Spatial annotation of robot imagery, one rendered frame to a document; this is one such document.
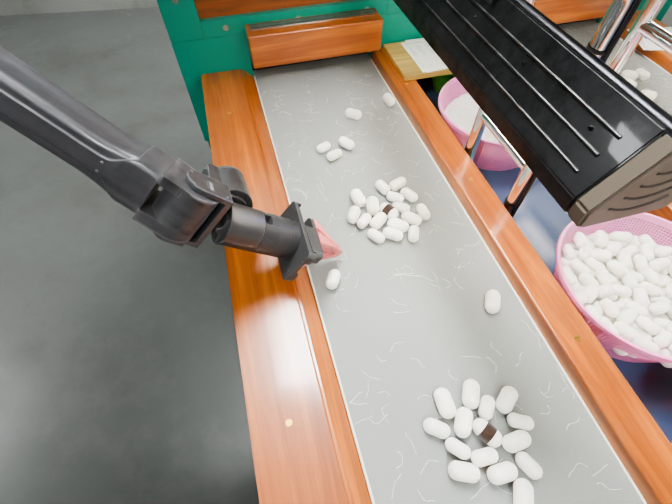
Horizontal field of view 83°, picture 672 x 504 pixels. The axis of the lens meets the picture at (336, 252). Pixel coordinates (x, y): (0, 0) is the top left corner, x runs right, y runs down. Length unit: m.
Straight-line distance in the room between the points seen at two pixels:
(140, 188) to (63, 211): 1.59
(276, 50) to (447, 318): 0.67
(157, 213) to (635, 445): 0.61
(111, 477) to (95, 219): 1.03
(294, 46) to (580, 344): 0.78
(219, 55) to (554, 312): 0.85
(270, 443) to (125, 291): 1.22
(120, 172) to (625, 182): 0.43
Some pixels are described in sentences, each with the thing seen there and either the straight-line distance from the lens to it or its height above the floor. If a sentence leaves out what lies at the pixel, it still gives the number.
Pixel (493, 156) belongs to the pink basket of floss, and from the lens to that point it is 0.87.
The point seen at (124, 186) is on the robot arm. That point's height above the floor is 0.97.
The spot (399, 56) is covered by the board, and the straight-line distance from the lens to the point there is 1.03.
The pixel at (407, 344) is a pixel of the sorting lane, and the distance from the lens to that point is 0.56.
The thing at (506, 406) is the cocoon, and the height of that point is 0.76.
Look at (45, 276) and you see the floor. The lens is 1.84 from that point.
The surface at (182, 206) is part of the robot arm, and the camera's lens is 0.45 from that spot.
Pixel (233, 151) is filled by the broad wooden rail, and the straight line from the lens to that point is 0.78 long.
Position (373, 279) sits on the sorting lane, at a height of 0.74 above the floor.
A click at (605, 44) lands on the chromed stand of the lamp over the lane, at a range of 0.57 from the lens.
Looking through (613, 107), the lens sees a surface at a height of 1.10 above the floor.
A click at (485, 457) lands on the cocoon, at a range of 0.53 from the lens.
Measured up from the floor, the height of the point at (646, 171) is 1.09.
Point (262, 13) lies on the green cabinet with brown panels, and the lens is 0.98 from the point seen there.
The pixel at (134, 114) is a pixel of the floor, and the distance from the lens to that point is 2.42.
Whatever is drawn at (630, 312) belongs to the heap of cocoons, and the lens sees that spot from 0.71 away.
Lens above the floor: 1.26
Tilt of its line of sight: 55 degrees down
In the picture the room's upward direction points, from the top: straight up
